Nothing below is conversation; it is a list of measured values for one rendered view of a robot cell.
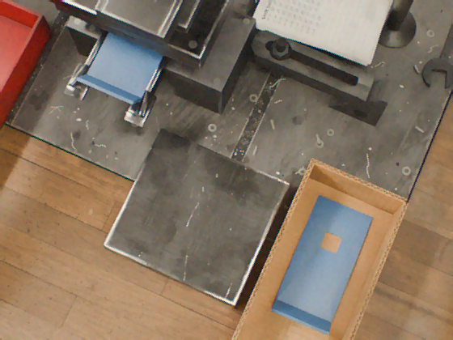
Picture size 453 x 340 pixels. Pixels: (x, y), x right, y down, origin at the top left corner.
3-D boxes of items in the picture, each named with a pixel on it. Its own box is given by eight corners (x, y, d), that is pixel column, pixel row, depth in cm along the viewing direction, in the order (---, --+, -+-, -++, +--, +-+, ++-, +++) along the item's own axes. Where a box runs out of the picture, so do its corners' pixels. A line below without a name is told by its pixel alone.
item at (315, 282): (269, 312, 100) (270, 310, 97) (318, 195, 104) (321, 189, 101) (325, 337, 99) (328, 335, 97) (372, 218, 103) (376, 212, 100)
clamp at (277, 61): (246, 74, 108) (248, 42, 99) (256, 51, 109) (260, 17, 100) (355, 121, 107) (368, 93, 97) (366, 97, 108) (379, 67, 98)
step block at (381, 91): (327, 106, 107) (336, 81, 99) (336, 86, 108) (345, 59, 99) (374, 126, 107) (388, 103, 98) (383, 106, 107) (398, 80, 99)
